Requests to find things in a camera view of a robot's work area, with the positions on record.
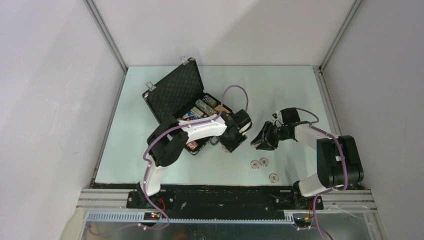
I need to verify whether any yellow poker chip stack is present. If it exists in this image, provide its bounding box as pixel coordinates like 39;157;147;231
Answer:
214;104;231;114

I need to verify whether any white red chip stack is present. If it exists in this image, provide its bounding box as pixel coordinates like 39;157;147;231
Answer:
223;145;281;186

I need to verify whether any black poker set case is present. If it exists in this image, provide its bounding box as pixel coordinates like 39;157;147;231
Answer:
143;58;235;155

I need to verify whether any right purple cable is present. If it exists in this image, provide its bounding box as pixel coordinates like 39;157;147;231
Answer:
296;107;349;240

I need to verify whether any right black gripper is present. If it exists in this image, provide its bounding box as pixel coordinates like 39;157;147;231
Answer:
250;120;290;151

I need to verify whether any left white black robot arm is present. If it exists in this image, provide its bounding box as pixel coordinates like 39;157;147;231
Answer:
138;109;253;208

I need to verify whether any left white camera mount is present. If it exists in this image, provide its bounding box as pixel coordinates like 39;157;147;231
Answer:
239;121;253;134

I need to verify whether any green poker chip stack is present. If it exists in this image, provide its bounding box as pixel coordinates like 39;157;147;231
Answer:
195;99;217;116

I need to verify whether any red white chip row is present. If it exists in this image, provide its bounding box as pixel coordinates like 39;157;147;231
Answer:
186;141;199;152

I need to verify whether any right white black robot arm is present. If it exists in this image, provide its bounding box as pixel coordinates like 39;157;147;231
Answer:
250;107;364;209

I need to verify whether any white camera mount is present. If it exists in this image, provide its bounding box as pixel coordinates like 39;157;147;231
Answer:
239;121;253;134
272;112;283;127

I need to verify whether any blue white chip stack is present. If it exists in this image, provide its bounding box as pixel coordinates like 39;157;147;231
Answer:
202;94;218;109

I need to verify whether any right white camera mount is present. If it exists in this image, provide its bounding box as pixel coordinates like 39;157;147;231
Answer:
272;112;283;127

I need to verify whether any blue patterned card deck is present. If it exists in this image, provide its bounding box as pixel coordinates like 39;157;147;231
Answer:
182;106;208;121

